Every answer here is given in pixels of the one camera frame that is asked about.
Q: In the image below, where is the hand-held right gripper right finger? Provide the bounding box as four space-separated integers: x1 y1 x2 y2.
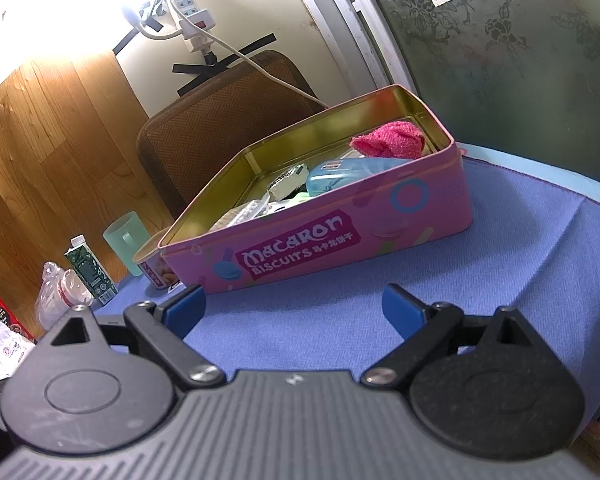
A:
360 283 541 388

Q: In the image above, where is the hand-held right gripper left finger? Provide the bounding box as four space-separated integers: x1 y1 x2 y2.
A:
50 284 226 388

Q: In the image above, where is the pink biscuit tin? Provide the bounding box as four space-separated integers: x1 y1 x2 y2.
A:
158 85 474 295

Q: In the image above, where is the white ribbed plastic case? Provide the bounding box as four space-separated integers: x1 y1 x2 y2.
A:
211 200 271 233

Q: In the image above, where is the white wet wipes pack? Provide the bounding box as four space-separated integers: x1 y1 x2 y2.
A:
320 156 416 186

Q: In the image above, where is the small patterned tissue pack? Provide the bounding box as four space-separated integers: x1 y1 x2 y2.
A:
269 164 309 200

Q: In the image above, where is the pink plush toy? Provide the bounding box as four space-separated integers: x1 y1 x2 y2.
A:
350 121 427 160

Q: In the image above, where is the paper snack cup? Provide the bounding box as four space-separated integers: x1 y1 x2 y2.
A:
132 226 181 291

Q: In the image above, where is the white tissue pack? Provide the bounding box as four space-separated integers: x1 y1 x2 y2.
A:
0 307 36 393

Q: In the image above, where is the teal plastic cup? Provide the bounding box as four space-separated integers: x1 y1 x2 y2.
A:
103 211 152 277

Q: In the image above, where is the blue printed tablecloth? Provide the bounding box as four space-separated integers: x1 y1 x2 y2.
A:
92 142 600 436

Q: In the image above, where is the green drink carton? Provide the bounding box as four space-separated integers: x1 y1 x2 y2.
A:
65 235 118 307

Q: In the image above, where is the plastic bag of paper cups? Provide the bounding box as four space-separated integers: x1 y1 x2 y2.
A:
34 261 95 331

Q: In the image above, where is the brown chair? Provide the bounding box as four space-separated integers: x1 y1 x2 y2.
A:
136 50 331 221

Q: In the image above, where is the wooden board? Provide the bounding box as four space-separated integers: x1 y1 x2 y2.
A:
0 50 181 291

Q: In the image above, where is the floral frosted glass door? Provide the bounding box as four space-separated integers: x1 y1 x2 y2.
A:
290 0 600 196

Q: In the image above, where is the white flexible lamp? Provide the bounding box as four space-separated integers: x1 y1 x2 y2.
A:
121 7 183 41

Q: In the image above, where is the white power strip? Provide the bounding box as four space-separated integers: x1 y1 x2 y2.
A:
167 0 217 53

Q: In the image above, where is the white power cable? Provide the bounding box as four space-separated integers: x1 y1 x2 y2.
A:
200 30 331 108

